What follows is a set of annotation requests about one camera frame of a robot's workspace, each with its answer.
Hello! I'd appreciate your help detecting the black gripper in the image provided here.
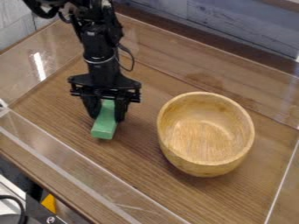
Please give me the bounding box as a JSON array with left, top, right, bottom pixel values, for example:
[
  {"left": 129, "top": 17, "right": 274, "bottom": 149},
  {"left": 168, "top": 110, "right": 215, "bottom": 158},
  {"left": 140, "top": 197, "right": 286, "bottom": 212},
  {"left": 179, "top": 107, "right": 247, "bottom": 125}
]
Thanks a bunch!
[{"left": 68, "top": 59, "right": 141, "bottom": 123}]

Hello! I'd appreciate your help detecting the green rectangular block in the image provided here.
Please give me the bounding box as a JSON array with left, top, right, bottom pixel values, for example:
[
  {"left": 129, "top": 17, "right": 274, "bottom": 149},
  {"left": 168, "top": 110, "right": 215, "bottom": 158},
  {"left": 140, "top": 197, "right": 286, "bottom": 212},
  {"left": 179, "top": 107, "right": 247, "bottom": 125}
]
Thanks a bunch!
[{"left": 91, "top": 100, "right": 117, "bottom": 140}]

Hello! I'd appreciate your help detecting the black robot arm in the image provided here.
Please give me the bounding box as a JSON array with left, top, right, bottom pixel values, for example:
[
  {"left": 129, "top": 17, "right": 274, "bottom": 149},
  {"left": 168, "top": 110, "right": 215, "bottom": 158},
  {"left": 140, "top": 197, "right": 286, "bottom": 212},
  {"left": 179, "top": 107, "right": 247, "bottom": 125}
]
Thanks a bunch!
[{"left": 23, "top": 0, "right": 141, "bottom": 122}]

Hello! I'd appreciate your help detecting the brown wooden bowl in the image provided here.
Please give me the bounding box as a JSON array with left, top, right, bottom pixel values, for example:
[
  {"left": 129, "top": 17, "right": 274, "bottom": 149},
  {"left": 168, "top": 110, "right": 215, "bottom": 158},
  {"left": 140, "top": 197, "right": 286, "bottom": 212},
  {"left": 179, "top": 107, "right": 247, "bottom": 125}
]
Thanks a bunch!
[{"left": 156, "top": 92, "right": 256, "bottom": 178}]

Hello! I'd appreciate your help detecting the yellow black device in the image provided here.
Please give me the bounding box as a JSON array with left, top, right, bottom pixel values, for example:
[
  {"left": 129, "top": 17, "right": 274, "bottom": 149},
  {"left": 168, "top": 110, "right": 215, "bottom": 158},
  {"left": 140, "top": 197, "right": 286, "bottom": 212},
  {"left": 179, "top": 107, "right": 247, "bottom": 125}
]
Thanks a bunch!
[{"left": 40, "top": 193, "right": 67, "bottom": 224}]

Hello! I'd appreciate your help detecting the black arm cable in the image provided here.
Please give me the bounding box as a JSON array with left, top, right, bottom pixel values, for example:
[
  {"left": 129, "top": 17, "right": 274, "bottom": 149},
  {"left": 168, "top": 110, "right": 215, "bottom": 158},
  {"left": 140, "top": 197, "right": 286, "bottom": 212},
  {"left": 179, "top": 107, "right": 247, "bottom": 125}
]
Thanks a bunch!
[{"left": 116, "top": 43, "right": 136, "bottom": 73}]

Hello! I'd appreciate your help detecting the clear acrylic tray wall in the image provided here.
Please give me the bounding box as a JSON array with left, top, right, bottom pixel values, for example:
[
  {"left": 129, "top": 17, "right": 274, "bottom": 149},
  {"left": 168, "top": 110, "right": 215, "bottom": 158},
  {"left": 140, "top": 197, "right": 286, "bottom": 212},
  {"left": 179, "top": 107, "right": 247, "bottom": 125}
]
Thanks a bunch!
[{"left": 0, "top": 107, "right": 190, "bottom": 224}]

